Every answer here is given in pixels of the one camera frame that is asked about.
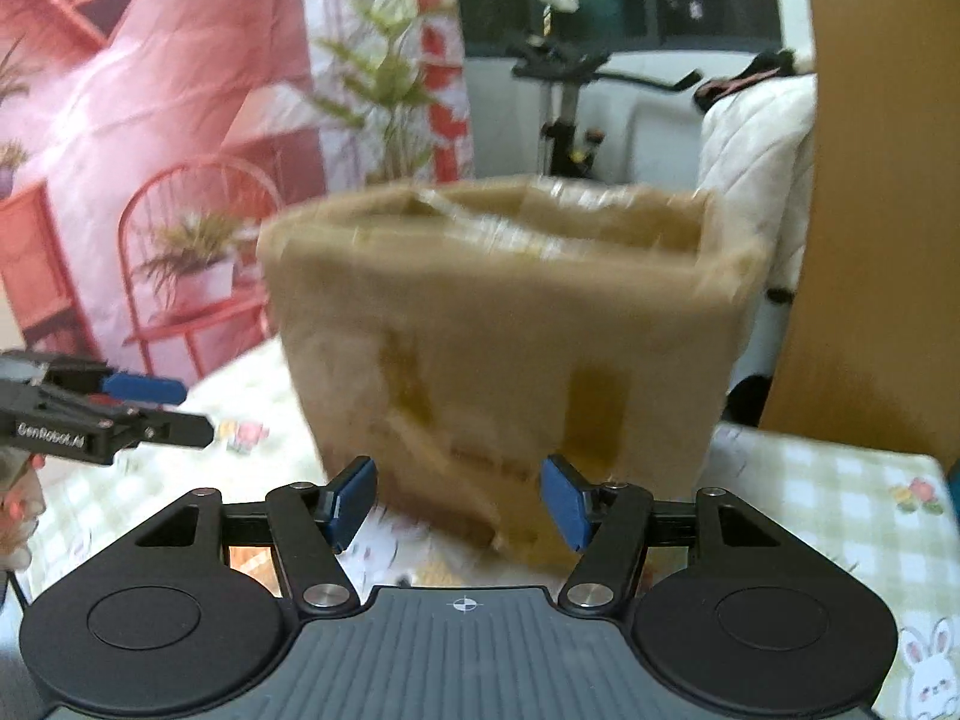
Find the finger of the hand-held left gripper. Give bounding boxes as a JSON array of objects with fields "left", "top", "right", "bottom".
[
  {"left": 112, "top": 411, "right": 216, "bottom": 458},
  {"left": 105, "top": 373, "right": 188, "bottom": 404}
]

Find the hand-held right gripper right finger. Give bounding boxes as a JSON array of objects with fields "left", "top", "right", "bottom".
[{"left": 541, "top": 456, "right": 826, "bottom": 616}]

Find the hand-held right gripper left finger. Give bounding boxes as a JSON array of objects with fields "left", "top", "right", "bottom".
[{"left": 105, "top": 456, "right": 376, "bottom": 616}]

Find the brown cardboard box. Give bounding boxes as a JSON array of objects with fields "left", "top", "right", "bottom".
[{"left": 257, "top": 174, "right": 771, "bottom": 571}]

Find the translucent plastic liner bag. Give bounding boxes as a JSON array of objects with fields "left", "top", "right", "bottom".
[{"left": 257, "top": 174, "right": 771, "bottom": 488}]

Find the person's left hand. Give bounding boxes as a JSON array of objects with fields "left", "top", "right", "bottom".
[{"left": 0, "top": 461, "right": 46, "bottom": 572}]

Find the dark object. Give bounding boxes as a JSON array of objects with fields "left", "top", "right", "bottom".
[{"left": 726, "top": 373, "right": 773, "bottom": 428}]

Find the checkered cartoon tablecloth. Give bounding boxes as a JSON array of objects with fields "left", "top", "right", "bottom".
[{"left": 0, "top": 337, "right": 960, "bottom": 720}]

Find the red printed backdrop cloth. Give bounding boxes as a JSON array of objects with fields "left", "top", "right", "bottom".
[{"left": 0, "top": 0, "right": 477, "bottom": 436}]

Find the black exercise bike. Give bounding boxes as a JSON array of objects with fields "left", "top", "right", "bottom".
[{"left": 506, "top": 34, "right": 706, "bottom": 185}]

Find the white quilted blanket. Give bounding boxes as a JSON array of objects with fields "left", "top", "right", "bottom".
[{"left": 697, "top": 73, "right": 820, "bottom": 398}]

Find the wooden board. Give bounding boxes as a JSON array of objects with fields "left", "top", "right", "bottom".
[{"left": 757, "top": 0, "right": 960, "bottom": 466}]

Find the black garment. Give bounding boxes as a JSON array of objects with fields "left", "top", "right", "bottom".
[{"left": 691, "top": 49, "right": 797, "bottom": 107}]

